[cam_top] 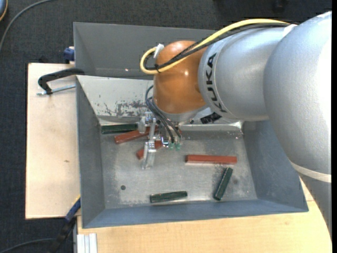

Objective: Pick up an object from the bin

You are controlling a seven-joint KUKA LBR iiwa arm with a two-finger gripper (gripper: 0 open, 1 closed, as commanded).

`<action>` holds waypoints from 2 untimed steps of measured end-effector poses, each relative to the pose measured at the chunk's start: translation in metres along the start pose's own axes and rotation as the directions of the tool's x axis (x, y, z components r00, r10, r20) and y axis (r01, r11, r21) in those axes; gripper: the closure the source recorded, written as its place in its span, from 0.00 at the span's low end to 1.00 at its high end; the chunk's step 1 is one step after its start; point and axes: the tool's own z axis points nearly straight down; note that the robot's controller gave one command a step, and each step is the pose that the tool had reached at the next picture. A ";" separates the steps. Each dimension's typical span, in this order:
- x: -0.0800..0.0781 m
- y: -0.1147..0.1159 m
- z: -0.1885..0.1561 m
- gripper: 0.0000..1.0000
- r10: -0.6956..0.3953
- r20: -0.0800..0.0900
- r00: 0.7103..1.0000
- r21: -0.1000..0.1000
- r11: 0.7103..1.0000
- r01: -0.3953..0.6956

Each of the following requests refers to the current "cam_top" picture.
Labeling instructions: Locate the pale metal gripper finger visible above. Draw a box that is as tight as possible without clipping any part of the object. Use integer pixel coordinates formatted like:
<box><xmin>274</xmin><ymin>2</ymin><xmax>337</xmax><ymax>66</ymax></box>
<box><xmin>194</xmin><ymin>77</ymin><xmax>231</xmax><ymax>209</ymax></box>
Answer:
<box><xmin>137</xmin><ymin>111</ymin><xmax>157</xmax><ymax>142</ymax></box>
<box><xmin>141</xmin><ymin>140</ymin><xmax>156</xmax><ymax>170</ymax></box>

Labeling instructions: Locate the red-brown flat block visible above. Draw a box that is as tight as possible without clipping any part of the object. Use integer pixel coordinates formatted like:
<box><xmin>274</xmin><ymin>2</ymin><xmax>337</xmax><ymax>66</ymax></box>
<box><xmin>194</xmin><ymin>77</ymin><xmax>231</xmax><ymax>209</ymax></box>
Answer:
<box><xmin>136</xmin><ymin>140</ymin><xmax>164</xmax><ymax>160</ymax></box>
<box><xmin>184</xmin><ymin>154</ymin><xmax>238</xmax><ymax>166</ymax></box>
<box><xmin>114</xmin><ymin>126</ymin><xmax>159</xmax><ymax>145</ymax></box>

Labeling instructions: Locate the grey metal bin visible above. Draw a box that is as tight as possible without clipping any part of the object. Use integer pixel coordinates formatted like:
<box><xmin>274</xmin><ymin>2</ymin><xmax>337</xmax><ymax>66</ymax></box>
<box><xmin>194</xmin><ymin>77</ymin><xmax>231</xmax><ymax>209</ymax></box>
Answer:
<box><xmin>73</xmin><ymin>22</ymin><xmax>309</xmax><ymax>229</ymax></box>

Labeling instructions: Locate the dark green flat block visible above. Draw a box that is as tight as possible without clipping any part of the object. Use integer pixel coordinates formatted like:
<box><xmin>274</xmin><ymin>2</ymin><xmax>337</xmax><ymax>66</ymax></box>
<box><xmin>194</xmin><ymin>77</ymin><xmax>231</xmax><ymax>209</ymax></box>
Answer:
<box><xmin>213</xmin><ymin>167</ymin><xmax>234</xmax><ymax>201</ymax></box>
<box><xmin>150</xmin><ymin>191</ymin><xmax>189</xmax><ymax>204</ymax></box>
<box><xmin>101</xmin><ymin>123</ymin><xmax>139</xmax><ymax>135</ymax></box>

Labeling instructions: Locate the pale wood flat board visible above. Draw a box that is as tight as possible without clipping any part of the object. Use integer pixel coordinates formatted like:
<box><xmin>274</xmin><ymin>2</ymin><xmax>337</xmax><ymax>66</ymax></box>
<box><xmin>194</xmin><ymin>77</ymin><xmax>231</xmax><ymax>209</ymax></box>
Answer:
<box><xmin>25</xmin><ymin>63</ymin><xmax>81</xmax><ymax>220</ymax></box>

